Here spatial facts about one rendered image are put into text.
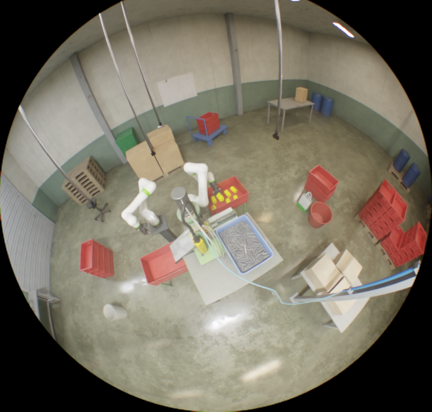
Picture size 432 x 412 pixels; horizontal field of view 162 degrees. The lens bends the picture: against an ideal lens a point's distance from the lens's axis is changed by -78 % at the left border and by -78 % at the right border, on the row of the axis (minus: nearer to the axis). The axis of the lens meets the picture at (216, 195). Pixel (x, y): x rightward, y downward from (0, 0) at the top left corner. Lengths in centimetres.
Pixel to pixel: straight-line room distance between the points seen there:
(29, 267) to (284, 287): 653
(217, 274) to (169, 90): 504
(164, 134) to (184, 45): 312
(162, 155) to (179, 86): 264
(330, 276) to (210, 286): 144
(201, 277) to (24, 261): 543
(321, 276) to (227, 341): 166
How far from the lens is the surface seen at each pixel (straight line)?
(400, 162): 702
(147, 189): 171
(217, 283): 163
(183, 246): 182
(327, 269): 210
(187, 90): 548
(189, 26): 569
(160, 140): 391
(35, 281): 596
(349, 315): 262
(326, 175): 358
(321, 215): 335
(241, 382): 307
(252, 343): 272
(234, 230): 169
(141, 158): 359
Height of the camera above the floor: 256
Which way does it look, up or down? 52 degrees down
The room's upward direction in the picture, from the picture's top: 13 degrees counter-clockwise
